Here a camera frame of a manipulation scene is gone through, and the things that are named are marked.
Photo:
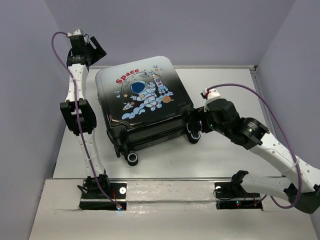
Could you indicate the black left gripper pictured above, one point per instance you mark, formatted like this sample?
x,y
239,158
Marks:
x,y
98,52

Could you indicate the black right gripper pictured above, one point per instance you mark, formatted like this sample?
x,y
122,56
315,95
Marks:
x,y
197,115

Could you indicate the black hard-shell suitcase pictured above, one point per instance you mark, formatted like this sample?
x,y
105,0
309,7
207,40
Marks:
x,y
144,103

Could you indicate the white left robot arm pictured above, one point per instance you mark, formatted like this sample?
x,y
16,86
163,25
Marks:
x,y
78,114

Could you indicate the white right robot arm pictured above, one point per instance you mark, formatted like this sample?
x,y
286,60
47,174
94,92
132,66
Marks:
x,y
299,183

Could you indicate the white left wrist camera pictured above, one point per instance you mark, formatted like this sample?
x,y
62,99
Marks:
x,y
75,33

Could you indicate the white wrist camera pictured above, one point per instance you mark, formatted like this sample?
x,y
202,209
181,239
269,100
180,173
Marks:
x,y
209,95
75,33

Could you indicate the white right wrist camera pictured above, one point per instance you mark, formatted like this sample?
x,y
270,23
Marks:
x,y
209,95

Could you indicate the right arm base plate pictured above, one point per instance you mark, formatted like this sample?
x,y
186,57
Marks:
x,y
230,197

